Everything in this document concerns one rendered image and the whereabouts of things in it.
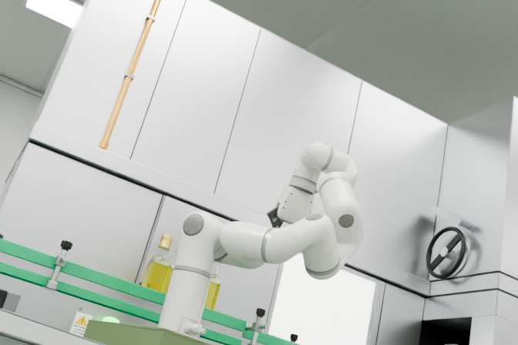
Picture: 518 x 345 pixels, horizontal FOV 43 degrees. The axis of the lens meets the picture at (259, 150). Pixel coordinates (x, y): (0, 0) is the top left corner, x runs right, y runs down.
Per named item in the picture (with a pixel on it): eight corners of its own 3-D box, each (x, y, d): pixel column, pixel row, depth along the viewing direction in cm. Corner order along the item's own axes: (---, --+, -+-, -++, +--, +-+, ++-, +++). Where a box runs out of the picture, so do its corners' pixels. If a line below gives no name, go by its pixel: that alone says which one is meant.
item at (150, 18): (105, 152, 216) (168, -18, 245) (108, 149, 214) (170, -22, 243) (96, 148, 215) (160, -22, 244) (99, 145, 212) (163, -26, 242)
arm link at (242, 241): (269, 220, 152) (293, 242, 165) (185, 205, 164) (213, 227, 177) (257, 259, 149) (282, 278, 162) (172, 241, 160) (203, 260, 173)
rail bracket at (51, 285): (55, 293, 169) (73, 245, 175) (61, 290, 163) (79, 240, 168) (41, 288, 168) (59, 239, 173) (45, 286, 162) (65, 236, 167)
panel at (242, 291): (360, 370, 238) (375, 280, 251) (364, 370, 235) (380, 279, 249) (132, 295, 207) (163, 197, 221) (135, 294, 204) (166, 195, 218)
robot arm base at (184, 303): (220, 349, 150) (235, 283, 156) (180, 335, 143) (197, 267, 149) (178, 343, 161) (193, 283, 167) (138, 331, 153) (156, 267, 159)
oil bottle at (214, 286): (198, 344, 200) (216, 277, 208) (205, 344, 195) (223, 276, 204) (182, 339, 198) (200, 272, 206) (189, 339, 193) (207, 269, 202)
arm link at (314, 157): (345, 150, 181) (316, 136, 178) (333, 185, 179) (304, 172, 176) (321, 152, 195) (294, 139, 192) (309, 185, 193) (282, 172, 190)
